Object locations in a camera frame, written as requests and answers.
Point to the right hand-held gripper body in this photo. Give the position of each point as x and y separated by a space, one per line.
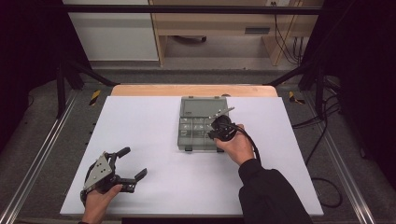
222 126

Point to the wooden desk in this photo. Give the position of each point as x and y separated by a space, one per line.
211 23

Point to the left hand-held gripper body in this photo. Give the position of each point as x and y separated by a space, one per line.
101 172

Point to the black curtain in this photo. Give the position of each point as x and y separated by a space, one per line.
28 62
361 77

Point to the person's left hand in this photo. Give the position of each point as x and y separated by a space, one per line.
99 202

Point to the aluminium rail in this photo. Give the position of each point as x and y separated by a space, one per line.
40 149
345 161

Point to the yellow clamp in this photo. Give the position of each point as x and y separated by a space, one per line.
294 98
95 97

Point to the white wall socket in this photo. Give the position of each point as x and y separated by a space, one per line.
278 2

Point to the black metal stand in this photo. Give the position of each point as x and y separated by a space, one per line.
311 77
67 81

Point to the black horizontal frame bar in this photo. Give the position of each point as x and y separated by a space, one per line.
186 9

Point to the yellow clamp left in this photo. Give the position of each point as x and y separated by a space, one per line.
95 97

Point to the person's right hand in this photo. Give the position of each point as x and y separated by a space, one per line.
236 146

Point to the wooden table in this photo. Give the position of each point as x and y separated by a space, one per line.
186 90

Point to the transparent grey compartment box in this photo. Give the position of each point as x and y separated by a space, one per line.
199 107

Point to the white cabinet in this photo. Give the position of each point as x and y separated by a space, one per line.
115 37

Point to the yellow clamp right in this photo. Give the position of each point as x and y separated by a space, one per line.
294 98

